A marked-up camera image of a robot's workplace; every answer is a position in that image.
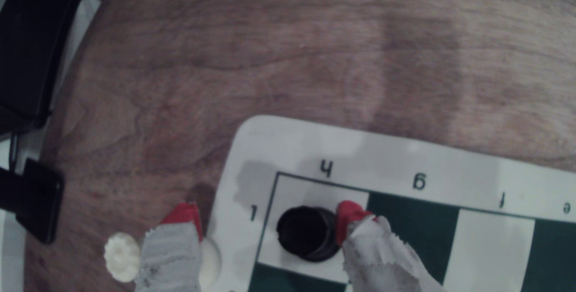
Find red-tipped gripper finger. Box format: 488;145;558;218
336;200;444;292
135;202;204;292

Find black chess rook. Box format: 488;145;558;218
276;206;341;262

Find white chess queen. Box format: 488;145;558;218
103;232;222;284

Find green white chess board mat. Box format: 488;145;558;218
205;114;576;292

